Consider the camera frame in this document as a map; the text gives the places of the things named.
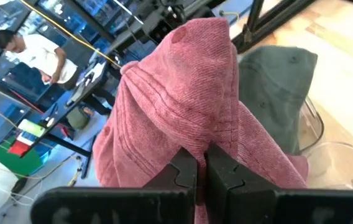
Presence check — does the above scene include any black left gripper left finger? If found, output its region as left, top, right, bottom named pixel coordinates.
left=144, top=147, right=198, bottom=224

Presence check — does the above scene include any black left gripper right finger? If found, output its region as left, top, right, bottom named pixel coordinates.
left=206, top=144, right=278, bottom=224

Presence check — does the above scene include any red corduroy cap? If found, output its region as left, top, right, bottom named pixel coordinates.
left=91, top=17, right=309, bottom=224

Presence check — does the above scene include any grey cotton cap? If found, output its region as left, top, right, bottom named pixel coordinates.
left=237, top=45, right=319, bottom=156

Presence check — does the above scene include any clear plastic bin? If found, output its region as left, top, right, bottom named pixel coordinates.
left=297, top=95, right=325, bottom=154
left=302, top=141, right=353, bottom=191

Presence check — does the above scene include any olive green backpack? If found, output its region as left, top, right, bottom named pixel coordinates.
left=66, top=106, right=89, bottom=131

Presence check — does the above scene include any dark office desk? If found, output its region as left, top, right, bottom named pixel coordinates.
left=36, top=60, right=123, bottom=158

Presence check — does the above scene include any dark grey workbench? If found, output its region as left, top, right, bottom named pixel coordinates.
left=108, top=18, right=165, bottom=55

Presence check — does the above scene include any flat red item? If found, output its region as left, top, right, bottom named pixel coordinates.
left=7, top=139, right=30, bottom=157

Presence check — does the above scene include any green floor mat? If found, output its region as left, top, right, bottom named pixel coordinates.
left=0, top=141, right=44, bottom=179

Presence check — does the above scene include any person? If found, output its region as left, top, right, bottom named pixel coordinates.
left=0, top=29, right=78, bottom=91

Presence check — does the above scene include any yellow hanging cable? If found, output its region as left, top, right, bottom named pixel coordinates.
left=19, top=0, right=123, bottom=70

